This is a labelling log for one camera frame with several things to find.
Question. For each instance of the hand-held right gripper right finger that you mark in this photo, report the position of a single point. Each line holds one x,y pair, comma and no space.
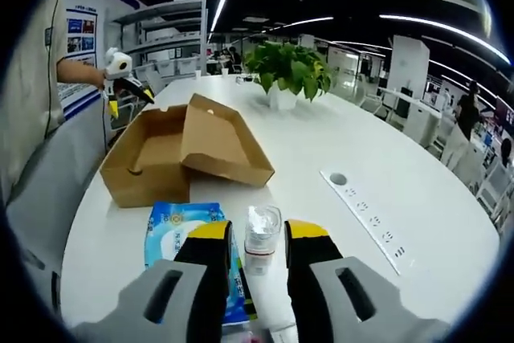
321,303

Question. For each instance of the person's light shirt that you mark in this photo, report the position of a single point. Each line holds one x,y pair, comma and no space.
28,98

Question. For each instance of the grey metal shelf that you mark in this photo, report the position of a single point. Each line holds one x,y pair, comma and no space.
168,37

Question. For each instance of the table power socket strip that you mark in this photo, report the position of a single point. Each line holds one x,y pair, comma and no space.
361,214

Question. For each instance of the blue soft wipes packet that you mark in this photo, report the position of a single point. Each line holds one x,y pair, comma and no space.
168,234

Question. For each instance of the small clear plastic bottle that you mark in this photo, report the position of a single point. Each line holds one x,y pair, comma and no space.
261,246

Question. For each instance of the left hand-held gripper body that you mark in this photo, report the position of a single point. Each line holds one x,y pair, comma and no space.
118,65

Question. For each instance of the white square pillar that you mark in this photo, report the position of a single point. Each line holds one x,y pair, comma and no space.
409,62

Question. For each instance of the blue framed wall poster board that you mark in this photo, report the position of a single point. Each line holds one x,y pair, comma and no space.
84,33

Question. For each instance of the ceiling light strip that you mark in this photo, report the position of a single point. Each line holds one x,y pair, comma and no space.
441,29

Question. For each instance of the white low cabinet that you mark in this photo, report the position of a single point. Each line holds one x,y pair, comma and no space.
421,122

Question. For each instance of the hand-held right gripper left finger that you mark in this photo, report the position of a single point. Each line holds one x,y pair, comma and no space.
160,303

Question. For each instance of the green plant in white pot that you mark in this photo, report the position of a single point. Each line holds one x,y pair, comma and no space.
289,70

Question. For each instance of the brown cardboard shoe box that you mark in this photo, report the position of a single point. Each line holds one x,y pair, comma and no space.
160,174

